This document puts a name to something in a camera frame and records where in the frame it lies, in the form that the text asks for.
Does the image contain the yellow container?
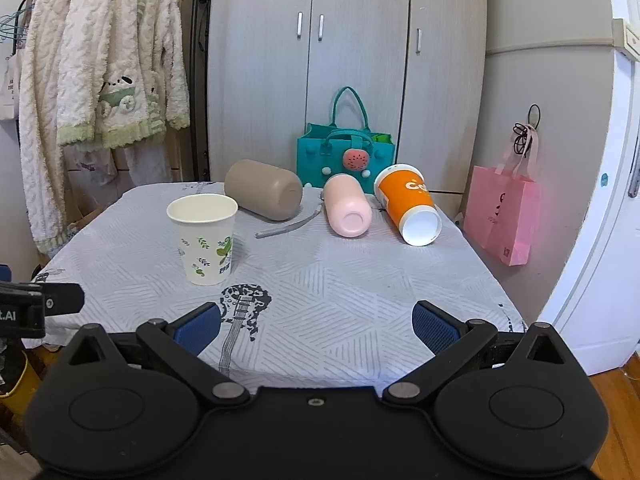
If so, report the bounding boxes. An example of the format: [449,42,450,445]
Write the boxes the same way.
[0,350,39,416]

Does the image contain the white and green fleece robes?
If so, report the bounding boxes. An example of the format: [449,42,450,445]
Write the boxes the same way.
[15,0,210,183]

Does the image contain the pink cup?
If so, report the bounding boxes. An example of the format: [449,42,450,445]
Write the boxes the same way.
[323,173,373,238]

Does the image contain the grey wardrobe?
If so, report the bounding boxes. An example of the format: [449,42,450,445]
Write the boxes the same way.
[206,0,488,217]

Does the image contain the white refrigerator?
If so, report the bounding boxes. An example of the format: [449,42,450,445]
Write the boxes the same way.
[452,0,640,377]

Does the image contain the black hair ties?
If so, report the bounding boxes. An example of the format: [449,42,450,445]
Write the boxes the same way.
[512,104,543,156]

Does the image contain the brown cup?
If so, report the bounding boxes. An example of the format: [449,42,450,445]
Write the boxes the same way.
[224,159,304,222]

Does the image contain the pink paper bag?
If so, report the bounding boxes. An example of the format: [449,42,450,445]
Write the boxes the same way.
[463,147,542,267]

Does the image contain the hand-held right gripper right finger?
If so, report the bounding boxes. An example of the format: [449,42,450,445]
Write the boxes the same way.
[383,300,576,409]

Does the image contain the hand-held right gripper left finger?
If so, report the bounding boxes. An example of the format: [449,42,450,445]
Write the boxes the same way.
[60,302,250,409]

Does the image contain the grey printed tablecloth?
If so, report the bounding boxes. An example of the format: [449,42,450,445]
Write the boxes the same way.
[30,181,528,396]

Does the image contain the white fluffy garment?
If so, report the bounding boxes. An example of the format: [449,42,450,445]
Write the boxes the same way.
[17,0,71,256]

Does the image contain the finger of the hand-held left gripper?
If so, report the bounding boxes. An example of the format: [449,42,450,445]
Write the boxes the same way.
[42,282,84,317]

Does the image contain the teal felt handbag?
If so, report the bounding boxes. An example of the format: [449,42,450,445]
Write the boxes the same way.
[297,86,396,196]

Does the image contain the green clothes hanger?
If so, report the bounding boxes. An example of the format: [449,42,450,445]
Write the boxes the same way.
[0,0,32,48]

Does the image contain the white tote bag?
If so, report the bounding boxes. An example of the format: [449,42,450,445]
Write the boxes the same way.
[0,52,23,122]

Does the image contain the orange paper cup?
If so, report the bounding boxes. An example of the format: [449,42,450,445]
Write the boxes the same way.
[374,163,442,247]

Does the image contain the white fluffy robe green trim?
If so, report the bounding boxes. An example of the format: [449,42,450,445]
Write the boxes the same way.
[55,0,191,150]

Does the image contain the white paper cup green print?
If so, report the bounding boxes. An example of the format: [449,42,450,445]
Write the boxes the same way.
[166,193,239,287]

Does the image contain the grey strap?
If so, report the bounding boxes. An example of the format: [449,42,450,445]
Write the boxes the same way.
[255,202,324,239]

